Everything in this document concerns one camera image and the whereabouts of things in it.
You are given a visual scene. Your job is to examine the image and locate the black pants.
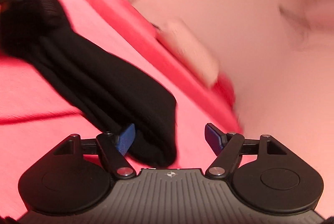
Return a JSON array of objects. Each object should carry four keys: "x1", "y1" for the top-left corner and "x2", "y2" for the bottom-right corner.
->
[{"x1": 1, "y1": 27, "x2": 177, "y2": 167}]

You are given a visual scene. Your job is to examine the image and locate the red covered bench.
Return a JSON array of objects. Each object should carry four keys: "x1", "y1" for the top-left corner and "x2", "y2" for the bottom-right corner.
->
[{"x1": 59, "y1": 0, "x2": 244, "y2": 133}]

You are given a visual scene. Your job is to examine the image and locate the pink bed blanket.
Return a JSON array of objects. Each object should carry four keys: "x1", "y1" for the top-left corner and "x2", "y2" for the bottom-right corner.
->
[{"x1": 0, "y1": 0, "x2": 246, "y2": 219}]

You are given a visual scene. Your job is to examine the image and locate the beige embossed pillow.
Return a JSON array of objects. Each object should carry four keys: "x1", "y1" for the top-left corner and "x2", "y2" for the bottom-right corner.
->
[{"x1": 157, "y1": 19, "x2": 220, "y2": 88}]

